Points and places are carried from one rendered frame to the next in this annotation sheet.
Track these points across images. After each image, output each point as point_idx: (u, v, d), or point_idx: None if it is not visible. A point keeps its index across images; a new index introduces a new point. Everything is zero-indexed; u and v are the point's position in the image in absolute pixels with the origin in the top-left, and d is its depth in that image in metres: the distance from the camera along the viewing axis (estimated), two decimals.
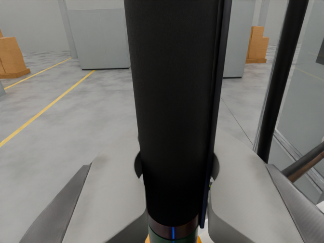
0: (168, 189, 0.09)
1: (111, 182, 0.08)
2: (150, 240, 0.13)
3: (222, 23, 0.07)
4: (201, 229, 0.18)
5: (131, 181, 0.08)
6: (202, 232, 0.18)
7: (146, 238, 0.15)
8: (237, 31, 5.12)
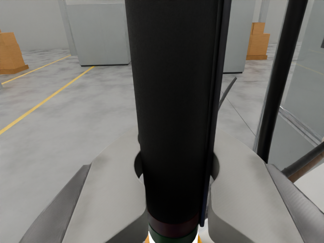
0: (169, 186, 0.09)
1: (111, 182, 0.08)
2: (150, 239, 0.13)
3: (222, 20, 0.07)
4: (201, 229, 0.18)
5: (131, 181, 0.08)
6: (202, 232, 0.18)
7: (146, 237, 0.15)
8: (238, 25, 5.05)
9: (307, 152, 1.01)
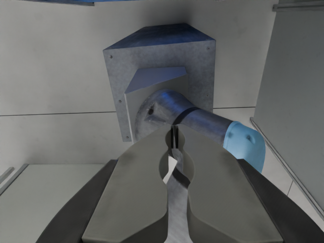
0: None
1: (135, 180, 0.08)
2: None
3: None
4: None
5: (155, 181, 0.08)
6: None
7: None
8: None
9: None
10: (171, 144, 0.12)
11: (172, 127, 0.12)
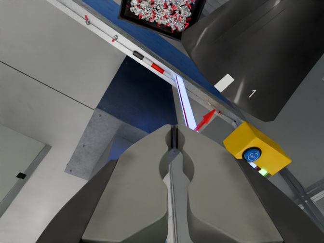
0: None
1: (135, 180, 0.08)
2: None
3: None
4: None
5: (155, 181, 0.08)
6: None
7: None
8: None
9: None
10: (171, 144, 0.12)
11: (172, 127, 0.12)
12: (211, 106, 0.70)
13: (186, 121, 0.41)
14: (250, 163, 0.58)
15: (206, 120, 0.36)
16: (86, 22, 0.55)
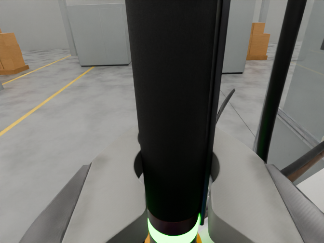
0: (168, 184, 0.09)
1: (111, 182, 0.08)
2: (150, 237, 0.13)
3: (220, 21, 0.07)
4: (201, 227, 0.18)
5: (131, 181, 0.08)
6: (202, 230, 0.18)
7: None
8: (238, 26, 5.06)
9: None
10: None
11: None
12: None
13: None
14: None
15: None
16: None
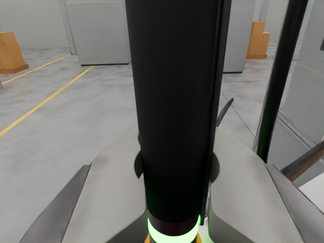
0: (168, 185, 0.09)
1: (111, 182, 0.08)
2: (150, 237, 0.13)
3: (221, 21, 0.07)
4: (201, 227, 0.18)
5: (131, 181, 0.08)
6: (202, 230, 0.18)
7: None
8: (238, 25, 5.05)
9: None
10: None
11: None
12: None
13: None
14: None
15: None
16: None
